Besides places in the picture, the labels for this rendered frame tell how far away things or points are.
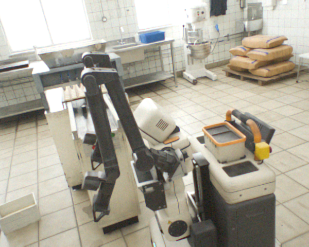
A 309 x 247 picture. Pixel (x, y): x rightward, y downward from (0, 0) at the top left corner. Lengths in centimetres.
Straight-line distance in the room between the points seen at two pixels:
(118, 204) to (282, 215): 121
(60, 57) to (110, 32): 329
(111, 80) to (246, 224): 93
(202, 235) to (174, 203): 20
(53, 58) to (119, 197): 123
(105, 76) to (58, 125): 167
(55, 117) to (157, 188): 147
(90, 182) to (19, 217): 163
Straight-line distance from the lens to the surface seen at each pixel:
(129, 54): 526
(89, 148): 197
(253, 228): 155
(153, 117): 125
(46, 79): 264
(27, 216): 279
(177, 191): 152
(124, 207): 229
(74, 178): 289
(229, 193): 137
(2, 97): 584
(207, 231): 155
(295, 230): 235
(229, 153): 146
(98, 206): 125
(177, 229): 160
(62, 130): 268
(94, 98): 106
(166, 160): 119
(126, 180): 217
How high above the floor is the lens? 160
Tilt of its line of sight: 23 degrees down
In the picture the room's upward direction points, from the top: 9 degrees counter-clockwise
